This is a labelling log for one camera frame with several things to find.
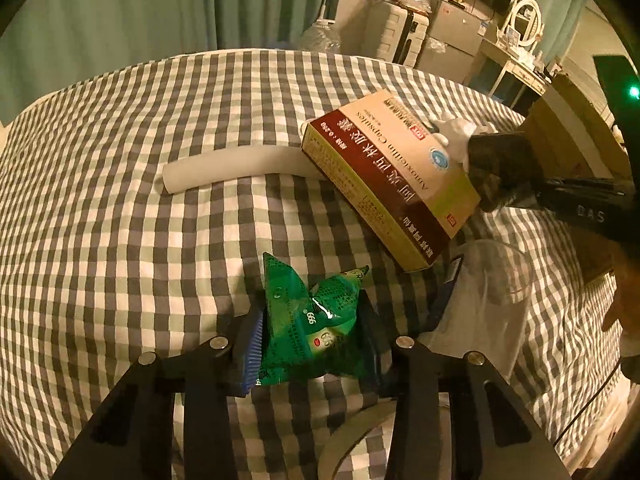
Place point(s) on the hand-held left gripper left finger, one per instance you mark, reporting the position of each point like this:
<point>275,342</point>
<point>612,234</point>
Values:
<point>251,355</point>

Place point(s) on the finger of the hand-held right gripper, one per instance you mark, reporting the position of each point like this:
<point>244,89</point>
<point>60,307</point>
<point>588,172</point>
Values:
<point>500,170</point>

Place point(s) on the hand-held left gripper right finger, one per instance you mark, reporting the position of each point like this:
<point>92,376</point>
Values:
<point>380,355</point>

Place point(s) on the green medicine sachet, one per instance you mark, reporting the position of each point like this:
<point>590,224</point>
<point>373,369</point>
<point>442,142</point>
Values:
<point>305,330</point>

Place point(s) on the brown cardboard box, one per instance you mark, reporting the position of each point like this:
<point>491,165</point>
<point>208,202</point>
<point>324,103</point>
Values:
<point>565,135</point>

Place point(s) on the maroon beige medicine box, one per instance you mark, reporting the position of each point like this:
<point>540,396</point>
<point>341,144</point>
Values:
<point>385,175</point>

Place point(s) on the white foam tube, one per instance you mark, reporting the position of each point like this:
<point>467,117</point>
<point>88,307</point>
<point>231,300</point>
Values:
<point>235,167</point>

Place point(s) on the person's right hand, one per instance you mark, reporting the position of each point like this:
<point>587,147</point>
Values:
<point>625,295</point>

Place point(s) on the white dressing table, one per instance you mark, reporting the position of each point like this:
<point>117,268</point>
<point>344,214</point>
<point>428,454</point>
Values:
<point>515,70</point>

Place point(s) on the clear plastic bag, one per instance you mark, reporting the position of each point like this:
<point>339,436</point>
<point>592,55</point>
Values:
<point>485,305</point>

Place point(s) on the grey mini fridge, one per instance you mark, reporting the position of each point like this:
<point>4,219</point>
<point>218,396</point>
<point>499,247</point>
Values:
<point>455,35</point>

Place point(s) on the white oval vanity mirror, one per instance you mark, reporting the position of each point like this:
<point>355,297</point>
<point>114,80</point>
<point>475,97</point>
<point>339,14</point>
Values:
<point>525,22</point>

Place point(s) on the white hard suitcase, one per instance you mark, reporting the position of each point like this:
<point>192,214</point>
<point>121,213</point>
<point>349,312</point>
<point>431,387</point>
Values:
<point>395,35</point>

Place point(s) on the clear plastic bags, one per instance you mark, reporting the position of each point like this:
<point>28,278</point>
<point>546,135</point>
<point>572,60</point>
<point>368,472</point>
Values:
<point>417,0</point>

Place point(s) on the checkered bed sheet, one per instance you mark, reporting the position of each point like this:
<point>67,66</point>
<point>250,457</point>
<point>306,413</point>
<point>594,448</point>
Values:
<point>125,210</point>

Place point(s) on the clear large water jug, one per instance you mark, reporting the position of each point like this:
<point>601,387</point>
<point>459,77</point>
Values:
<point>322,37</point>

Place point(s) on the wide green curtain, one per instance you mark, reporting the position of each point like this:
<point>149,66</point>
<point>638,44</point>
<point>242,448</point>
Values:
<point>150,5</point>

